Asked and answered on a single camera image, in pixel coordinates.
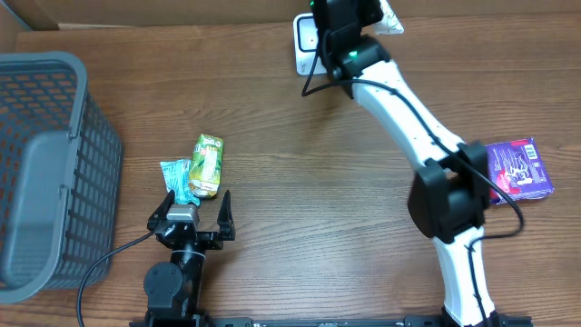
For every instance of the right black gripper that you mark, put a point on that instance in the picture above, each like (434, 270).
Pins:
(324, 12)

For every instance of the white barcode scanner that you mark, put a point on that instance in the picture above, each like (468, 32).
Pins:
(305, 36)

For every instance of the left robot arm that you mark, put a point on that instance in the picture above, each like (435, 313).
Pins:
(173, 288)

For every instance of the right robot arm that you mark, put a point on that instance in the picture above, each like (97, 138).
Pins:
(449, 193)

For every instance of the white tube gold cap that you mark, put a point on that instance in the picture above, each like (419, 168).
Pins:
(389, 23)

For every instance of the green yellow snack pouch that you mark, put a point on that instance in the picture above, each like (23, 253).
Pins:
(206, 166)

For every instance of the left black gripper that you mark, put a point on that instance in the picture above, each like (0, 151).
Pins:
(211, 236)

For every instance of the teal wet wipes pack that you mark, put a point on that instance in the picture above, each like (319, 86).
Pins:
(176, 178)

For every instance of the grey plastic mesh basket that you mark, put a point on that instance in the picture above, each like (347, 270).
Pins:
(61, 171)

